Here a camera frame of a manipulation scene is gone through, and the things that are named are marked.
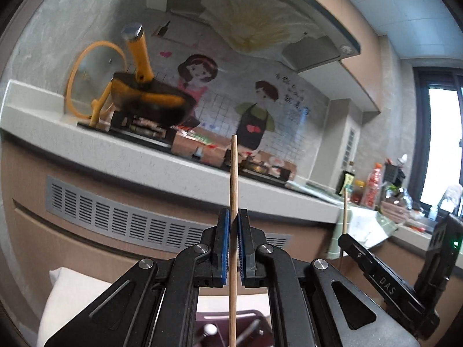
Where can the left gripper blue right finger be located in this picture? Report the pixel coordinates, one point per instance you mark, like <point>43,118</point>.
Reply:
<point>246,249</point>

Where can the range hood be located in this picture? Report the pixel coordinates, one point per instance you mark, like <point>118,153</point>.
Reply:
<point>301,34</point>

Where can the black gas stove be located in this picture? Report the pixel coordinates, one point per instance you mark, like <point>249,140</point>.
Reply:
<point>198,145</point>

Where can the black utensil holder box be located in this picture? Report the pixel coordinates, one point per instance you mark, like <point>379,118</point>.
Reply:
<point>394,174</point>

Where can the green white dish towel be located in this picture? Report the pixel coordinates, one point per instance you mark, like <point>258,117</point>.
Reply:
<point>366,226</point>

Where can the yellow handled frying pan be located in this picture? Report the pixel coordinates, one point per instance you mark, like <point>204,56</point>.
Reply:
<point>140,94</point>

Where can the yellow rimmed glass lid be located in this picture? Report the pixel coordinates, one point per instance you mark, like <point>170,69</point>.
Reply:
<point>90,76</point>

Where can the dark sauce bottle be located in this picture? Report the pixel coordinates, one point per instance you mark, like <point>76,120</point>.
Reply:
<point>346,180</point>

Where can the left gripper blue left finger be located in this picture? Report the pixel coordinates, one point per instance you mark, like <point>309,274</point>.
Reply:
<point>221,246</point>

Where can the grey vent grille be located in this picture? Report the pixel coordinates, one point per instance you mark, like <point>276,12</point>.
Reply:
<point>120,221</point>

